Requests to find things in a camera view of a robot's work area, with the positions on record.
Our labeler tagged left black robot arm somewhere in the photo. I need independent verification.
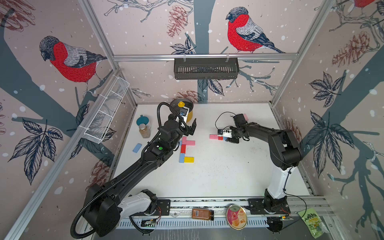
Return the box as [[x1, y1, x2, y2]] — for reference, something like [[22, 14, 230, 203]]
[[70, 99, 197, 239]]

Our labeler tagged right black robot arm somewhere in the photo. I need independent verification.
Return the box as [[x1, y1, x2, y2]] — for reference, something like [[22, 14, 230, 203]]
[[230, 114, 303, 214]]

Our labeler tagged brown spice jar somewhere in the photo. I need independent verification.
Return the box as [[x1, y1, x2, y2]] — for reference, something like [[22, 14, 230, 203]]
[[139, 124, 151, 139]]

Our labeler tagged glass lid yellow knob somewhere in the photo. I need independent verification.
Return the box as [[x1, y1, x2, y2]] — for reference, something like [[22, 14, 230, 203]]
[[170, 98, 194, 112]]

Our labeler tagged blue block table edge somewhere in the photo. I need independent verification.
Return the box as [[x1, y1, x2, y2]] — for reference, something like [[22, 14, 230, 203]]
[[133, 143, 142, 153]]

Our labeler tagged black hanging shelf basket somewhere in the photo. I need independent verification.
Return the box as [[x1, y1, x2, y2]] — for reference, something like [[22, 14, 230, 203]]
[[174, 58, 240, 80]]

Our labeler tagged brown packet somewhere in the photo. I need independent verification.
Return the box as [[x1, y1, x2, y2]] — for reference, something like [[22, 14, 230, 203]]
[[191, 208, 215, 221]]

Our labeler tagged pink round cup lid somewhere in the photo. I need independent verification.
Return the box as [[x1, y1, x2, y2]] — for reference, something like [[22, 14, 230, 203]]
[[226, 205, 248, 230]]

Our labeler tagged green snack packet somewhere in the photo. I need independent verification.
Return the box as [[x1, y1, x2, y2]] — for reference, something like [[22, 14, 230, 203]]
[[298, 208, 330, 239]]

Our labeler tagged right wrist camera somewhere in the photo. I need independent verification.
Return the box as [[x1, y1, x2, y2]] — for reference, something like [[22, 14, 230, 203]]
[[218, 128, 233, 138]]

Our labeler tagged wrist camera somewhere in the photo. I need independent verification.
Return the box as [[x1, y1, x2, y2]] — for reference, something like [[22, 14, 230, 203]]
[[218, 128, 233, 138], [179, 107, 190, 123]]

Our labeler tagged yellow pot with handle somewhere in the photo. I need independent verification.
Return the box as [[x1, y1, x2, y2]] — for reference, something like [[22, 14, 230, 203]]
[[186, 110, 193, 123]]

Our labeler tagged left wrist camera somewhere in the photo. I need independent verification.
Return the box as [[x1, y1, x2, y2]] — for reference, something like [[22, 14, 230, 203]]
[[179, 107, 190, 123]]

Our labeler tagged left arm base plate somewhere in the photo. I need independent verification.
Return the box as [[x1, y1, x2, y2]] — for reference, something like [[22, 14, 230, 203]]
[[144, 199, 171, 216]]

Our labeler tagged white wire basket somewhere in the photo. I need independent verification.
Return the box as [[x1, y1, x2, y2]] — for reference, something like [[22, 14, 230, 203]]
[[83, 75, 130, 144]]

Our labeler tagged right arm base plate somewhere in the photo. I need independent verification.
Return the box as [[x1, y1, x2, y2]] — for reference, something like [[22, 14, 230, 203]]
[[247, 198, 291, 215]]

